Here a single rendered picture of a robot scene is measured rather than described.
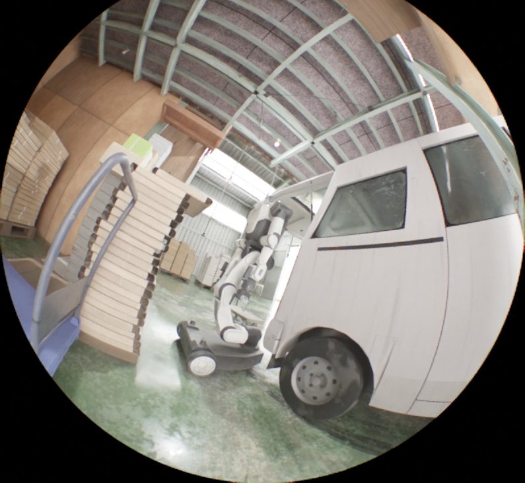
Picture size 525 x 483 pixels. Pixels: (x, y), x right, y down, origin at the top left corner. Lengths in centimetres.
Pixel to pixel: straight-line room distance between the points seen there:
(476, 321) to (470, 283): 16
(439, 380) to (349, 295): 65
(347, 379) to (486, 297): 70
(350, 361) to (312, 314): 35
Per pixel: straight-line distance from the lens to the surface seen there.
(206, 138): 249
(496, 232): 97
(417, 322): 83
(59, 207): 270
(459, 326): 85
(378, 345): 85
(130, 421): 87
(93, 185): 40
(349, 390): 96
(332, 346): 95
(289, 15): 222
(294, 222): 246
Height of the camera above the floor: 73
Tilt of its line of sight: 21 degrees up
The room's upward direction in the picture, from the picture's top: 19 degrees clockwise
